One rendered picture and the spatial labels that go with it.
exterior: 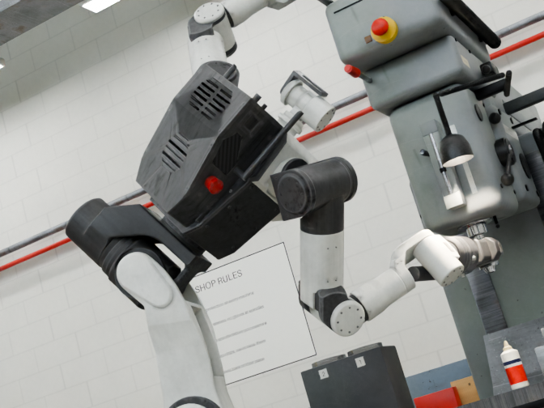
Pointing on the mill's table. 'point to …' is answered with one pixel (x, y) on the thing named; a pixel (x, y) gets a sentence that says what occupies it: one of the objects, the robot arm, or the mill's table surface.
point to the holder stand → (359, 380)
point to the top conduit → (473, 22)
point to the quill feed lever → (504, 152)
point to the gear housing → (422, 74)
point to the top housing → (367, 59)
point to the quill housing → (479, 119)
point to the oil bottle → (514, 367)
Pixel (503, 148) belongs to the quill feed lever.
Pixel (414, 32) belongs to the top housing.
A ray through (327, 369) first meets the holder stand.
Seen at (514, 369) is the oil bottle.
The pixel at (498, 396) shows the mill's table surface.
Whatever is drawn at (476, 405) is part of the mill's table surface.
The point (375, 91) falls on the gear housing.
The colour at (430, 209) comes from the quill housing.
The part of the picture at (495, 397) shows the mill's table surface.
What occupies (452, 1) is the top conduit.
